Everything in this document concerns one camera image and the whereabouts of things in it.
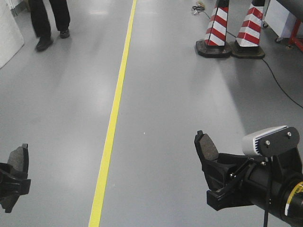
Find yellow floor line tape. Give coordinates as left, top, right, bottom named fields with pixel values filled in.
left=88, top=0, right=137, bottom=227

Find near striped traffic cone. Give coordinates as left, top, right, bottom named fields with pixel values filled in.
left=196, top=0, right=232, bottom=58

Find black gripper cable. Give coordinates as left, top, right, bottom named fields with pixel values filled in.
left=262, top=156, right=273, bottom=227

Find cable bundle on floor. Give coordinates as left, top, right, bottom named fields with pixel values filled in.
left=191, top=0, right=206, bottom=16

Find person legs in black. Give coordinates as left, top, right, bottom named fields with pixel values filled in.
left=28, top=0, right=71, bottom=52

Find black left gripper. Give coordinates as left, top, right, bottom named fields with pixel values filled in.
left=0, top=163, right=31, bottom=208

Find black floor cable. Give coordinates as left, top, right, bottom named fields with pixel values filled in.
left=201, top=9, right=303, bottom=109

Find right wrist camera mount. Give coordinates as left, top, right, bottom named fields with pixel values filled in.
left=242, top=125, right=300, bottom=157

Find striped traffic cone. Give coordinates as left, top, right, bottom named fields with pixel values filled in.
left=230, top=0, right=265, bottom=59
left=196, top=0, right=232, bottom=58

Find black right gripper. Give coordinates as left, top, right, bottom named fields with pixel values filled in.
left=199, top=151, right=296, bottom=213

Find red conveyor frame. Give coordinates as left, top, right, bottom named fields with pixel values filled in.
left=286, top=19, right=303, bottom=52

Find white cabinet on casters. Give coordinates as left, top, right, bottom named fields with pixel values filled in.
left=262, top=0, right=303, bottom=44

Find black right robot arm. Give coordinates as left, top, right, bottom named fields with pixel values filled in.
left=199, top=148, right=303, bottom=227

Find far striped traffic cone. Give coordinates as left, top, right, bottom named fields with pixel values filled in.
left=230, top=0, right=265, bottom=59

